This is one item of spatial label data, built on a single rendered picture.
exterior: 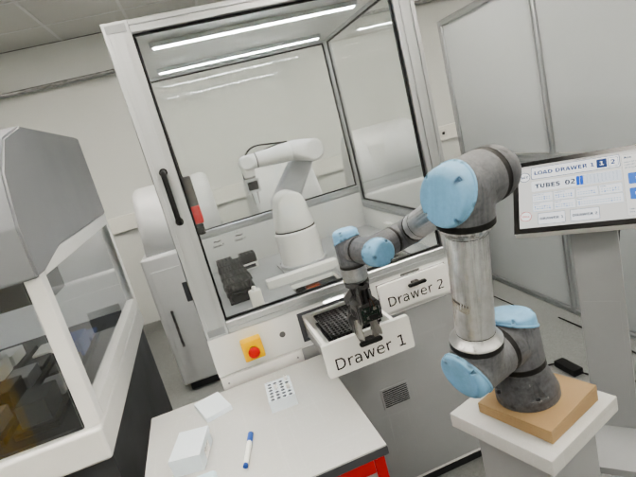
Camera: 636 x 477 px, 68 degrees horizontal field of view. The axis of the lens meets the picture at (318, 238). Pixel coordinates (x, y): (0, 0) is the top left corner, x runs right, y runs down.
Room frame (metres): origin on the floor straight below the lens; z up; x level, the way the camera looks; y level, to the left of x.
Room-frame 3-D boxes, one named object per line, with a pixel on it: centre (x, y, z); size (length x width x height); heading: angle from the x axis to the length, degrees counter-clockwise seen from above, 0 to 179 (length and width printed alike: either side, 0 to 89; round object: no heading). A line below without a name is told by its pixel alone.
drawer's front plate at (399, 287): (1.70, -0.31, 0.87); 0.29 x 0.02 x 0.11; 103
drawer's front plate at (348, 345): (1.34, -0.07, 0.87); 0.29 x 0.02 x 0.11; 103
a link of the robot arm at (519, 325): (1.03, -0.39, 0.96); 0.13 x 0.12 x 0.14; 120
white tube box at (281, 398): (1.36, 0.24, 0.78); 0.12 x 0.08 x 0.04; 10
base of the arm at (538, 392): (1.03, -0.40, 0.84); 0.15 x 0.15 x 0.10
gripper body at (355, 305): (1.29, -0.08, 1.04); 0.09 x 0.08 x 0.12; 13
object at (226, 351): (2.11, 0.07, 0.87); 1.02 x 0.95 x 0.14; 103
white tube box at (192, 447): (1.17, 0.49, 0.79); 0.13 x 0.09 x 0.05; 179
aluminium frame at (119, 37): (2.11, 0.07, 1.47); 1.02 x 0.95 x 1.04; 103
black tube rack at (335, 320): (1.53, -0.02, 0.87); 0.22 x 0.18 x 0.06; 13
